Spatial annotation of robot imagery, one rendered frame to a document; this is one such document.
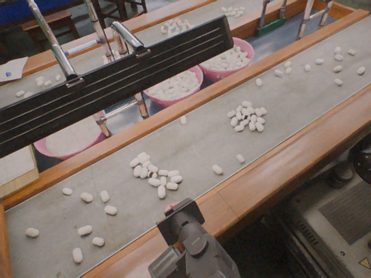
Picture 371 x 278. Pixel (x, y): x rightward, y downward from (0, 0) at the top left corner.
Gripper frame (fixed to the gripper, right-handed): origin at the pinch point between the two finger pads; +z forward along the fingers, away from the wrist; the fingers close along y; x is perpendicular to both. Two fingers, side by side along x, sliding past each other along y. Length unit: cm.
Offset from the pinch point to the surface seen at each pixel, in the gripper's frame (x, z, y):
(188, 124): -12.6, 22.4, -21.9
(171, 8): -66, 80, -62
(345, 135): 9, -7, -58
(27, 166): -24.2, 30.3, 31.5
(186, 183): 0.1, 7.8, -8.4
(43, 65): -61, 76, 15
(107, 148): -18.0, 25.2, 7.0
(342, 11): -24, 38, -136
